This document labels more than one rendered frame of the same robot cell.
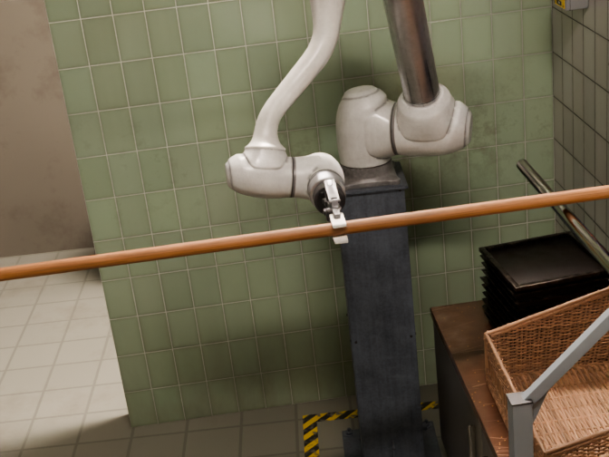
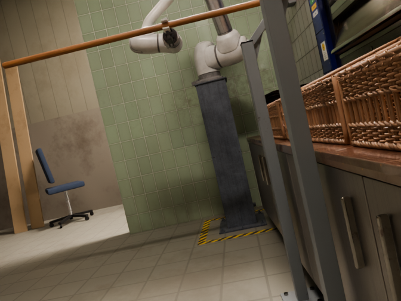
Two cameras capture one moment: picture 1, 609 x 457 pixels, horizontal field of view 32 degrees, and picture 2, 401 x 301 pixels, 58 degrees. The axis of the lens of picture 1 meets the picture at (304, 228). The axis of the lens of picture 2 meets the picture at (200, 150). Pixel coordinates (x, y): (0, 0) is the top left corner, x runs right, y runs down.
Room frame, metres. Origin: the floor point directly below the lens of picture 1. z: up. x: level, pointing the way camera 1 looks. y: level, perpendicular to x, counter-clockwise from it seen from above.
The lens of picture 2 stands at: (0.45, -0.25, 0.68)
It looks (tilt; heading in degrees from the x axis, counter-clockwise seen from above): 3 degrees down; 5
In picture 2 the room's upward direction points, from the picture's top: 13 degrees counter-clockwise
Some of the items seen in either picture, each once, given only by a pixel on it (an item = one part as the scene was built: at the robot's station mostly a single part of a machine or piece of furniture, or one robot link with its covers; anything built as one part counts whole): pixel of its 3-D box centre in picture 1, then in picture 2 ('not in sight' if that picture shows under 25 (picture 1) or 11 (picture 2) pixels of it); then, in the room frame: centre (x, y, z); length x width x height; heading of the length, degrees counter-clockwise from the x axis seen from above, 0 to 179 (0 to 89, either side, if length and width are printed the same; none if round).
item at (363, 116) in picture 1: (365, 123); (206, 58); (2.94, -0.21, 1.17); 0.18 x 0.16 x 0.22; 70
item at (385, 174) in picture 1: (360, 169); (207, 79); (2.95, -0.18, 1.03); 0.22 x 0.18 x 0.06; 89
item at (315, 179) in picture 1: (326, 190); (170, 38); (2.36, -0.06, 1.20); 0.09 x 0.06 x 0.09; 93
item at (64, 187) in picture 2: not in sight; (62, 184); (4.50, 1.77, 0.46); 0.54 x 0.51 x 0.92; 102
